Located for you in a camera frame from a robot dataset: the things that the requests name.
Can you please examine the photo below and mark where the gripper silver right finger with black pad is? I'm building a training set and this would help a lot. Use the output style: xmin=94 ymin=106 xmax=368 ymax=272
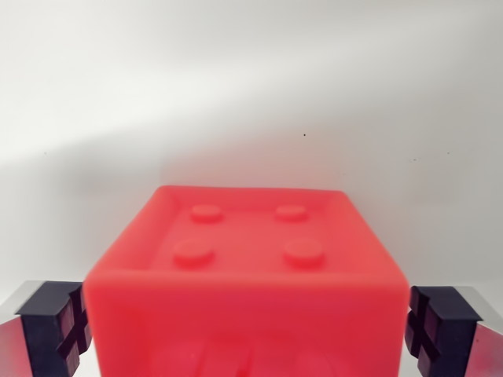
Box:
xmin=404 ymin=285 xmax=503 ymax=377

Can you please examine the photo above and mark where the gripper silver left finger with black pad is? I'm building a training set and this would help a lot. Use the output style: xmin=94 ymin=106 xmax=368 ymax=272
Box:
xmin=0 ymin=280 xmax=94 ymax=377

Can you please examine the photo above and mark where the red cube with studs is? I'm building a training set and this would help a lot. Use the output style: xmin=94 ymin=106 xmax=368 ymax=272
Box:
xmin=82 ymin=184 xmax=411 ymax=377

